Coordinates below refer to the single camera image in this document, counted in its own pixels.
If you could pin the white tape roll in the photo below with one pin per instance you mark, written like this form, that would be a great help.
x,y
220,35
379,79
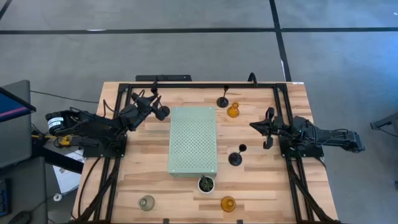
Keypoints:
x,y
54,197

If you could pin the green succulent plant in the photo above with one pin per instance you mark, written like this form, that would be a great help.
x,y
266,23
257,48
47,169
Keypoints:
x,y
206,184

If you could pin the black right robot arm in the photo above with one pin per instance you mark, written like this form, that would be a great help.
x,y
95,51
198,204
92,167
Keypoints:
x,y
335,137

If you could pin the short black candlestick holder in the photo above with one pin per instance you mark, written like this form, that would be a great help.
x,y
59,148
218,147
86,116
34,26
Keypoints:
x,y
222,102

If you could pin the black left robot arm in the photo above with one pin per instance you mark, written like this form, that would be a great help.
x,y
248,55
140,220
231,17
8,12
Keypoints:
x,y
93,126

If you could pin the clear green glass candle holder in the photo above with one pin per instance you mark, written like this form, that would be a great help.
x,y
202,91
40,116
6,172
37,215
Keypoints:
x,y
146,203

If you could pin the white paper sheet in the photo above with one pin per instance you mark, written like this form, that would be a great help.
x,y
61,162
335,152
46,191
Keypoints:
x,y
66,180

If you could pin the green perforated metal shelf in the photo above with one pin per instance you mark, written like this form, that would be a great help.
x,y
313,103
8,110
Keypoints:
x,y
192,140

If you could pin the medium black candlestick holder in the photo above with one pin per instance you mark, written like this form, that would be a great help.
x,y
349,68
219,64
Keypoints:
x,y
235,159

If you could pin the black aluminium table frame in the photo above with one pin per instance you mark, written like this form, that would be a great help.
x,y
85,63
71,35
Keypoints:
x,y
202,84

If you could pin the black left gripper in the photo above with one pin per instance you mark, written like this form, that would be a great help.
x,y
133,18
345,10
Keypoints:
x,y
133,116

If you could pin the white round plant pot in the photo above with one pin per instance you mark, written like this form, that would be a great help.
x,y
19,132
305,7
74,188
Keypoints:
x,y
198,184

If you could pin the dark computer monitor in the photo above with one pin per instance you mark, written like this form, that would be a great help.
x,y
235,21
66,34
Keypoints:
x,y
12,105

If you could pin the dark metal stand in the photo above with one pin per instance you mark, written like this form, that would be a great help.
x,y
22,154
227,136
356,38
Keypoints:
x,y
385,123

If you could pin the black rectangular box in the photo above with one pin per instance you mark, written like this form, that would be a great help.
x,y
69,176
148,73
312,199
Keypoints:
x,y
168,78

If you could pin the amber glass candle holder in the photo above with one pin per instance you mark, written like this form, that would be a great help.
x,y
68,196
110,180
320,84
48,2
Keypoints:
x,y
233,112
228,204

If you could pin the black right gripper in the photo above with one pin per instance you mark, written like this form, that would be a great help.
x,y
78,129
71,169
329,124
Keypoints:
x,y
273,127

